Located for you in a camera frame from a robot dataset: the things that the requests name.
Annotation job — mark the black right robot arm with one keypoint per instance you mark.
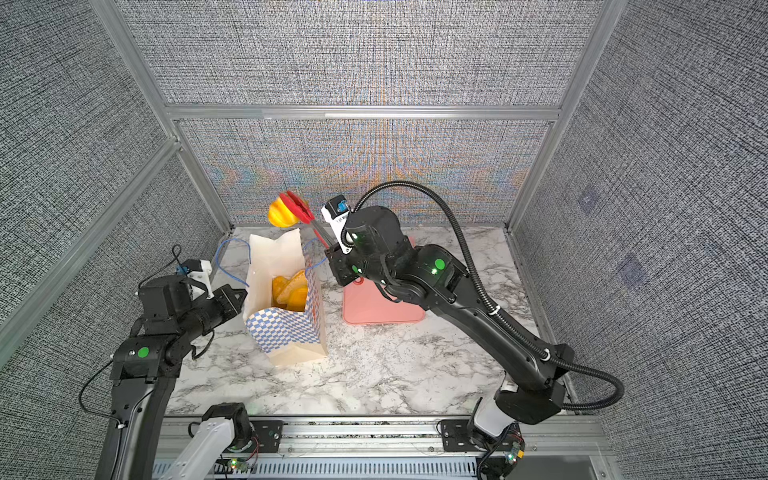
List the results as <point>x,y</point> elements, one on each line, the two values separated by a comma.
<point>369,244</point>

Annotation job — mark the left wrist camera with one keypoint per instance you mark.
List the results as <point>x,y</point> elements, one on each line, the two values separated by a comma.
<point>199,272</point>

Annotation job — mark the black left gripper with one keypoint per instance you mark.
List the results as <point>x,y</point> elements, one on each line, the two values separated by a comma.
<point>224,294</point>

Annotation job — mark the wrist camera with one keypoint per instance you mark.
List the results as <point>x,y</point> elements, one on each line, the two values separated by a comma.
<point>199,272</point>
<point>335,212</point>

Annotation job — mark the small ridged yellow bun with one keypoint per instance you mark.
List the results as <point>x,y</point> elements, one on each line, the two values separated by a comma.
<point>280,215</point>

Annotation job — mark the triangular tan bread slice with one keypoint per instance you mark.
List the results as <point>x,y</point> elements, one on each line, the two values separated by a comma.
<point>290,293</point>

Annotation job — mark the red kitchen tongs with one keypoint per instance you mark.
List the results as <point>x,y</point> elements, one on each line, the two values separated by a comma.
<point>299,208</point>

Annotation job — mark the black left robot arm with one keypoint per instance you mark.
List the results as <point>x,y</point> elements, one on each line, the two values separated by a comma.
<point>177,310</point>

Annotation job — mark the checkered paper bag blue handles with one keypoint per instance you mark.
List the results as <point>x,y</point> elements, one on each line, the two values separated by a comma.
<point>283,310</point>

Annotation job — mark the pink plastic tray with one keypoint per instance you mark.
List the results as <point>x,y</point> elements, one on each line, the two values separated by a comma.
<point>362,304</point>

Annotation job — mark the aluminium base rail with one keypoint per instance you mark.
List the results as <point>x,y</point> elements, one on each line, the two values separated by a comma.
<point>399,447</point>

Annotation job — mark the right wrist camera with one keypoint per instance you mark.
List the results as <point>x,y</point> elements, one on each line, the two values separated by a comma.
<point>335,212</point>

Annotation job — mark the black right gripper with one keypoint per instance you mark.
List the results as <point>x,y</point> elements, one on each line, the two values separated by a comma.
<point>348,272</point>

